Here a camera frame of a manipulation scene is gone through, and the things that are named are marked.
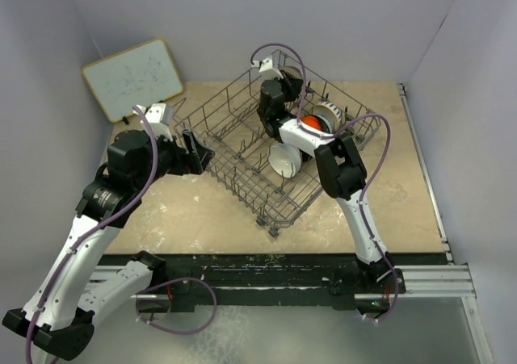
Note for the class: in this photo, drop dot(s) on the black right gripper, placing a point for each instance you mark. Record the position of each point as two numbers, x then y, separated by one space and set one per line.
293 85

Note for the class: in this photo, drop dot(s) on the yellow framed whiteboard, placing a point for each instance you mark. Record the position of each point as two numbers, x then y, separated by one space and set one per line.
141 75

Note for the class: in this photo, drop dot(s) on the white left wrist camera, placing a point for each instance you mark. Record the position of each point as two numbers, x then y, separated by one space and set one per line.
158 116

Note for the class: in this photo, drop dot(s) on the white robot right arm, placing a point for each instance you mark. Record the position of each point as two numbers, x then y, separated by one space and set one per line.
340 168

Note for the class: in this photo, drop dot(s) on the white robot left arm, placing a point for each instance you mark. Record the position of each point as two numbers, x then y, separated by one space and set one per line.
59 320

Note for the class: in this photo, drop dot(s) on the brown glazed bowl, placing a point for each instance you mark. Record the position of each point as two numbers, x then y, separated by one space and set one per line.
291 72

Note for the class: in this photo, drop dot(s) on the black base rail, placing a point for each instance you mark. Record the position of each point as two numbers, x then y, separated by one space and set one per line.
335 280

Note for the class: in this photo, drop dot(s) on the grey wire dish rack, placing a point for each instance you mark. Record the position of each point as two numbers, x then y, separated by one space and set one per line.
228 124

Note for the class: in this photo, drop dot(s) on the white orange rimmed striped bowl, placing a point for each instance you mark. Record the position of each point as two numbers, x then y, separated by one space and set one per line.
330 114

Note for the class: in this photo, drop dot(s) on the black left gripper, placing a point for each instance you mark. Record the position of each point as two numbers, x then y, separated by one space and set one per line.
191 162

